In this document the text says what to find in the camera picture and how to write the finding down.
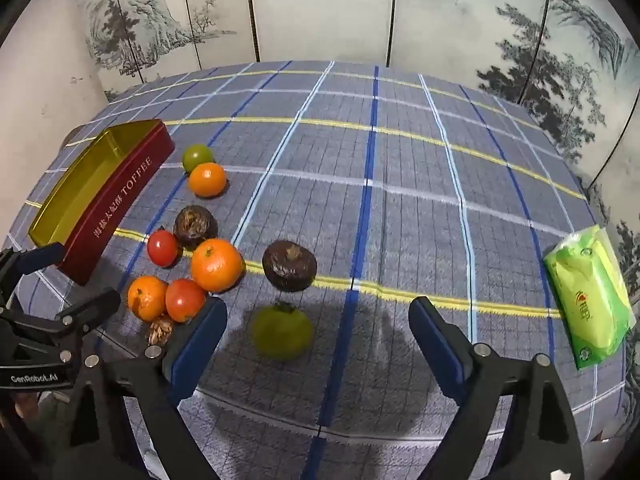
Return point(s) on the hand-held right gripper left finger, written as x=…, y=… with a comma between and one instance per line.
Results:
x=192, y=355

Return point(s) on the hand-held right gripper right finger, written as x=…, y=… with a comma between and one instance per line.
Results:
x=440, y=347

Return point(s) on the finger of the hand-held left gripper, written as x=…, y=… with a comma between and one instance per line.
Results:
x=95, y=305
x=45, y=256

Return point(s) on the red tomato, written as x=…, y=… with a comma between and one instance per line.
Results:
x=162, y=249
x=184, y=300

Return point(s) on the large green tomato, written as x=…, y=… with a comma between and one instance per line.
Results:
x=281, y=332

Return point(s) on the large mandarin orange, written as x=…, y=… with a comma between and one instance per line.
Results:
x=216, y=265

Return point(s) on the red and gold tin box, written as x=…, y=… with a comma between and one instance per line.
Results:
x=130, y=195

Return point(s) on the large dark water chestnut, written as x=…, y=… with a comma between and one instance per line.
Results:
x=289, y=265

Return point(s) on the small mandarin orange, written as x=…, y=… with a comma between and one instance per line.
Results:
x=207, y=180

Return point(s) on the small green tomato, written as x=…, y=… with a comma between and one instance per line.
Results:
x=195, y=156

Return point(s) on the green wet wipes packet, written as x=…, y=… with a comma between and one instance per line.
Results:
x=587, y=300

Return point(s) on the blue plaid tablecloth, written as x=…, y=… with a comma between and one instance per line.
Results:
x=400, y=185

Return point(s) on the painted landscape folding screen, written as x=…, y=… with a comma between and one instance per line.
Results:
x=325, y=5

